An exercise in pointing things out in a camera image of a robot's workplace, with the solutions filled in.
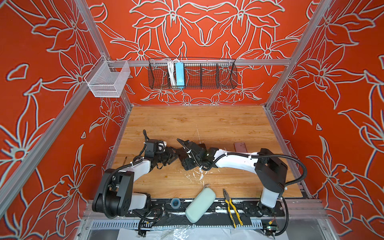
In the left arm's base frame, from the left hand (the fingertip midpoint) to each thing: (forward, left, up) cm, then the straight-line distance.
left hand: (179, 153), depth 86 cm
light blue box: (+39, +2, +28) cm, 48 cm away
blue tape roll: (-25, 0, -7) cm, 26 cm away
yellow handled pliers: (-23, -28, -6) cm, 37 cm away
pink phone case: (+10, -39, -6) cm, 41 cm away
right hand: (-5, -3, -1) cm, 5 cm away
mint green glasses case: (-25, -13, -4) cm, 29 cm away
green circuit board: (-33, -46, -7) cm, 57 cm away
